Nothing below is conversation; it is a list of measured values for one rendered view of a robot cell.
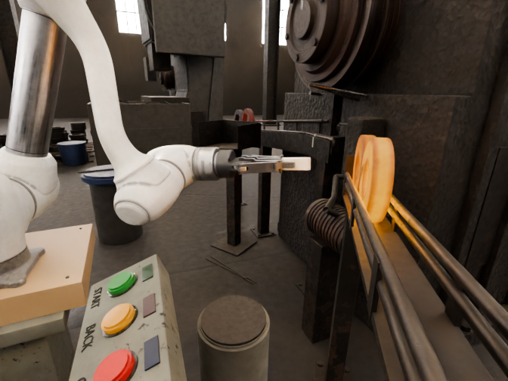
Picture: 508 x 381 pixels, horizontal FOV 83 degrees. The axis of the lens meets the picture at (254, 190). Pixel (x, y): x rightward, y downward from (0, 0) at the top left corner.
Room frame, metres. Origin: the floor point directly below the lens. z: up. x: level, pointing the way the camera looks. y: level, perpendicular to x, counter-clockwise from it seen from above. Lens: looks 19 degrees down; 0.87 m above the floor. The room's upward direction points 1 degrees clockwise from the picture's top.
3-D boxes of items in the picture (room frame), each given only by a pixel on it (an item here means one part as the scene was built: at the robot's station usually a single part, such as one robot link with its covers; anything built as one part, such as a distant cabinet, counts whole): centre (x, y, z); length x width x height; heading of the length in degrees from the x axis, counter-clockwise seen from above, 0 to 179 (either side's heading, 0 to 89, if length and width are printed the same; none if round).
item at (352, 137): (0.97, -0.37, 0.68); 0.11 x 0.08 x 0.24; 111
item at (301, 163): (0.69, -0.10, 0.71); 0.07 x 0.01 x 0.03; 76
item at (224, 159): (0.73, 0.05, 0.69); 0.09 x 0.08 x 0.07; 76
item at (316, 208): (0.83, -0.27, 0.27); 0.22 x 0.13 x 0.53; 21
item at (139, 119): (3.50, 1.36, 0.39); 1.03 x 0.83 x 0.79; 115
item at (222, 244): (1.55, 0.13, 0.36); 0.26 x 0.20 x 0.72; 56
